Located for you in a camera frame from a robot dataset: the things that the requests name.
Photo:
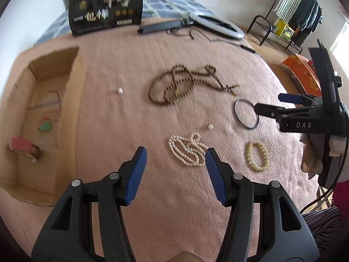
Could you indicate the orange patterned box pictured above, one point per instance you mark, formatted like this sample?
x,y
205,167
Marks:
x,y
302,71

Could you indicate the cardboard box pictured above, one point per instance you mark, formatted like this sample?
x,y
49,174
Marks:
x,y
71,114

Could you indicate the black printed bag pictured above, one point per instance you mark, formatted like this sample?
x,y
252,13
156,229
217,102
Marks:
x,y
90,19

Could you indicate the thin metal bangle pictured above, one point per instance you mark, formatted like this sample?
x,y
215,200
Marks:
x,y
236,112

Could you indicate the person's right hand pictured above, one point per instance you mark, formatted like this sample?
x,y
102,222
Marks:
x,y
310,166

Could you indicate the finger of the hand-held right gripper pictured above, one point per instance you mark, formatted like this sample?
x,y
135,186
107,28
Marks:
x,y
265,109
290,98

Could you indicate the pink blanket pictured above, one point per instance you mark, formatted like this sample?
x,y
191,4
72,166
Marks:
x,y
131,114

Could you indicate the window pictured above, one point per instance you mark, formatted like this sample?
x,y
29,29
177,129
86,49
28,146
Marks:
x,y
340,41

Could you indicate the person's right forearm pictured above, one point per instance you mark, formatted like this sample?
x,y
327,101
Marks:
x,y
336,145

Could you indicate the small pink box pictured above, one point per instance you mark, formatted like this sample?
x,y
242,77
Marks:
x,y
20,144

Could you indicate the black metal clothes rack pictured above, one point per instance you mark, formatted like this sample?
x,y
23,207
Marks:
x,y
255,21

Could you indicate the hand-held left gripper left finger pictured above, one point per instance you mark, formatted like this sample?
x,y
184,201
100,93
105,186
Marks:
x,y
136,174

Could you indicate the dark hanging clothes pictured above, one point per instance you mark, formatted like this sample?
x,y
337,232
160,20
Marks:
x,y
305,16

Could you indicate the yellow box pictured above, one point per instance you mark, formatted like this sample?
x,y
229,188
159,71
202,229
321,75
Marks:
x,y
285,30

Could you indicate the black folded tripod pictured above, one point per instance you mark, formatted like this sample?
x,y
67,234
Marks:
x,y
158,27

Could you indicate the dark striped pants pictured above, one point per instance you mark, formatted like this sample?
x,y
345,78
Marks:
x,y
324,226

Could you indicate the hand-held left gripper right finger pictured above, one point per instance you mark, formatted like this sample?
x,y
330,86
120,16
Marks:
x,y
214,174

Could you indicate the pink garment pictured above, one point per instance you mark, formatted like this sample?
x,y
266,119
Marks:
x,y
342,195

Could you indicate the blue checked sheet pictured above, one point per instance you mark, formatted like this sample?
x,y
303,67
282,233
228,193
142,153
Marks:
x,y
163,2

